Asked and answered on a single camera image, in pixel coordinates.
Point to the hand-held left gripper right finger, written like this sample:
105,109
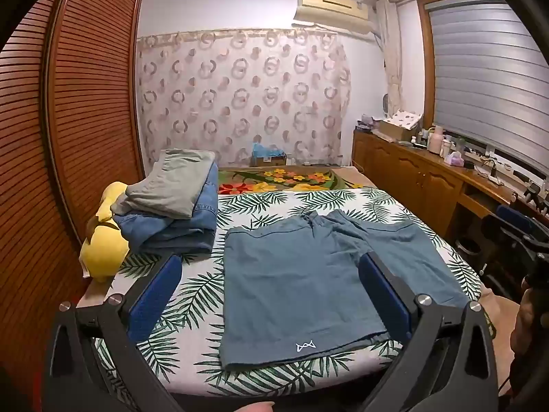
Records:
384,300

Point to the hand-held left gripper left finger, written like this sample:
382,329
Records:
156,298

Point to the blue shorts pants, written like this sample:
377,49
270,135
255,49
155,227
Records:
291,287

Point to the folded grey-green pants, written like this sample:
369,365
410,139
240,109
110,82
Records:
171,180

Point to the person's right hand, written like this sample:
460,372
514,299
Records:
521,330

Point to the person's left hand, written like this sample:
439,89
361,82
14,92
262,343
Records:
257,407

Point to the leaf print bed sheet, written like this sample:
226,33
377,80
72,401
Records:
201,292

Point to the stack of folded clothes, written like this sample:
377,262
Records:
184,231

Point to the yellow plush toy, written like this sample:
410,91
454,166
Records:
103,249

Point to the grey trash bin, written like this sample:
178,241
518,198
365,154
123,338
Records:
467,249

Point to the wooden side cabinet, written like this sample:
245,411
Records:
411,171

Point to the blue black office chair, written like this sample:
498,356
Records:
514,223

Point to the purple tissue pack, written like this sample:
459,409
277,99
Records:
453,159

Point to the floral blanket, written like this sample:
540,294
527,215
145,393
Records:
278,178

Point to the white bottle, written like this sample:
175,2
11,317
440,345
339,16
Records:
447,146

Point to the pink thermos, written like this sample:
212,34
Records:
436,141

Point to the box with spotted cloth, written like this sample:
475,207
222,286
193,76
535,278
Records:
396,128

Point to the cardboard box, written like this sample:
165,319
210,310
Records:
268,162

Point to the blue plastic bag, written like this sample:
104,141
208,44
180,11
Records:
266,150

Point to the small round fan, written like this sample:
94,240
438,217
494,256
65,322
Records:
387,104

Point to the wooden louvered wardrobe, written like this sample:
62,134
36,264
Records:
85,94

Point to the circle pattern curtain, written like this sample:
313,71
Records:
240,94

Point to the grey window blind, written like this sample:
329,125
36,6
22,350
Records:
484,73

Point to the tied cream curtain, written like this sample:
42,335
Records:
392,51

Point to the cream air conditioner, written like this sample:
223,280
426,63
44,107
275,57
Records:
330,8

